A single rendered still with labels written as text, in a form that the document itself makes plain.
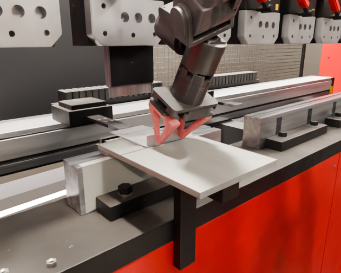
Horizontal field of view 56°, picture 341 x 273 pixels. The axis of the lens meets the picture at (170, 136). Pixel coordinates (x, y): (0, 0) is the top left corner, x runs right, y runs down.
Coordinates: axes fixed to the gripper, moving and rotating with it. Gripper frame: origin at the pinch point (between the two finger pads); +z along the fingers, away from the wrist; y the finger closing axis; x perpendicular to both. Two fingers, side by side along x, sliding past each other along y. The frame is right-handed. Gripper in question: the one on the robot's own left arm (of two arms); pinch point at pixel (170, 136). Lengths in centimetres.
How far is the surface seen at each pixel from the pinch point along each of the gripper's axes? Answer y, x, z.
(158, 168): 9.2, 7.7, -2.4
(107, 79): 6.4, -13.9, -4.1
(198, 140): -5.6, 2.2, 0.5
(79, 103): 3.2, -28.2, 12.2
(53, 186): -48, -139, 186
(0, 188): -9, -147, 180
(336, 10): -70, -15, -21
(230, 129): -54, -20, 26
